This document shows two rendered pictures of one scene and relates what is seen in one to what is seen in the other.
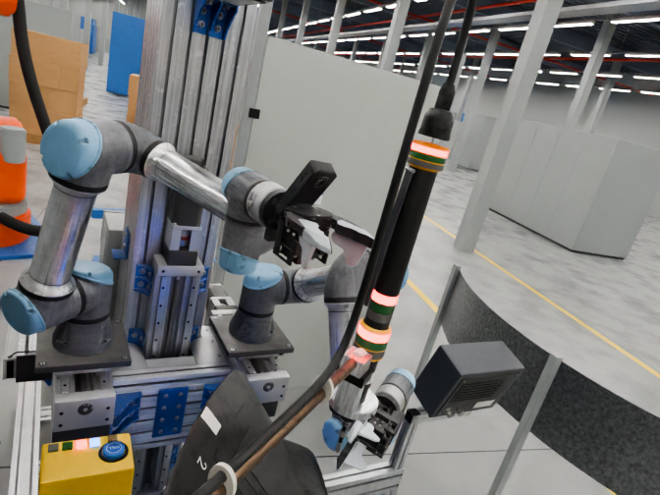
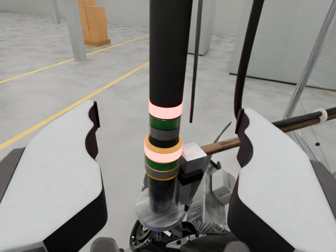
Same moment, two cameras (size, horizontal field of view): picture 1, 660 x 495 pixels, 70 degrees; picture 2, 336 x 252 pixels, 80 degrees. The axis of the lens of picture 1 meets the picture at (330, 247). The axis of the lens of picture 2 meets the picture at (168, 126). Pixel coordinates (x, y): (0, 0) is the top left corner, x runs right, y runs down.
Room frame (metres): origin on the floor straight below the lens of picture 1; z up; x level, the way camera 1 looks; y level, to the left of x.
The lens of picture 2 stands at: (0.70, 0.04, 1.71)
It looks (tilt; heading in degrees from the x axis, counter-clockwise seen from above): 33 degrees down; 220
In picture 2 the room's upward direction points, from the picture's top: 4 degrees clockwise
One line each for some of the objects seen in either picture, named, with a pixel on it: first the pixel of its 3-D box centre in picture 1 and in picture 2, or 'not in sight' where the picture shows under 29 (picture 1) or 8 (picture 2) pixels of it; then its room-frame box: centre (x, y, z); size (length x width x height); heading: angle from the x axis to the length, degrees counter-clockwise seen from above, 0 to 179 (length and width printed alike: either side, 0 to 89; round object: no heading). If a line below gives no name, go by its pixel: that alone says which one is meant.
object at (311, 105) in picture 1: (326, 228); not in sight; (2.59, 0.05, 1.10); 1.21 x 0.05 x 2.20; 122
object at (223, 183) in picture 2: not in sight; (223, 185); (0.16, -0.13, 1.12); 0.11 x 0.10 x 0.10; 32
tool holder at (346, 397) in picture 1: (357, 377); (168, 183); (0.55, -0.08, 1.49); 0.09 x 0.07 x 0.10; 157
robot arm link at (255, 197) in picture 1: (270, 205); not in sight; (0.78, 0.12, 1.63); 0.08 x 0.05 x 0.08; 132
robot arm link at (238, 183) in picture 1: (249, 193); not in sight; (0.84, 0.17, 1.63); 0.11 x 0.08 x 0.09; 42
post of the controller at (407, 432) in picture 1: (405, 439); not in sight; (1.14, -0.35, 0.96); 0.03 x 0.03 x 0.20; 32
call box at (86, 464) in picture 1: (85, 475); not in sight; (0.71, 0.36, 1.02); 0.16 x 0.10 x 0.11; 122
